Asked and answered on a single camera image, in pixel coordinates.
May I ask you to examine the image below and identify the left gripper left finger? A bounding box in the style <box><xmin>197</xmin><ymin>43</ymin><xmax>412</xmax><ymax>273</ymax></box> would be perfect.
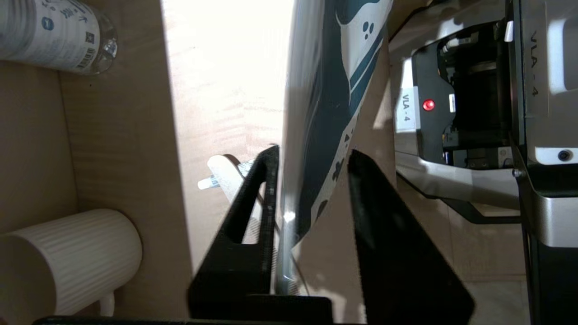
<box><xmin>187</xmin><ymin>145</ymin><xmax>333</xmax><ymax>324</ymax></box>

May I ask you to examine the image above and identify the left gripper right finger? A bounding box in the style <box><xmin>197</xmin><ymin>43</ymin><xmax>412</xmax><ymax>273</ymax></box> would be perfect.
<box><xmin>347</xmin><ymin>149</ymin><xmax>475</xmax><ymax>325</ymax></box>

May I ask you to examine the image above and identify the white toiletry tube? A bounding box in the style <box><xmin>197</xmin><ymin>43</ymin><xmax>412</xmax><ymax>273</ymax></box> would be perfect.
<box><xmin>198</xmin><ymin>155</ymin><xmax>263</xmax><ymax>246</ymax></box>

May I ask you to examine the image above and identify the printed bag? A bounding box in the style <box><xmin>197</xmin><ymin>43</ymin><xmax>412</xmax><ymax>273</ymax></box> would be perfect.
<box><xmin>275</xmin><ymin>0</ymin><xmax>394</xmax><ymax>295</ymax></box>

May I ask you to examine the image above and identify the white ribbed mug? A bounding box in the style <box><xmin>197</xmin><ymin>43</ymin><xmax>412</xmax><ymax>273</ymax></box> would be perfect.
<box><xmin>0</xmin><ymin>209</ymin><xmax>143</xmax><ymax>325</ymax></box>

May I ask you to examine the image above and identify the clear plastic water bottle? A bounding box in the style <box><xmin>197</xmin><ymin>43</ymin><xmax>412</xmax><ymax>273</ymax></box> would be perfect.
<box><xmin>0</xmin><ymin>0</ymin><xmax>119</xmax><ymax>75</ymax></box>

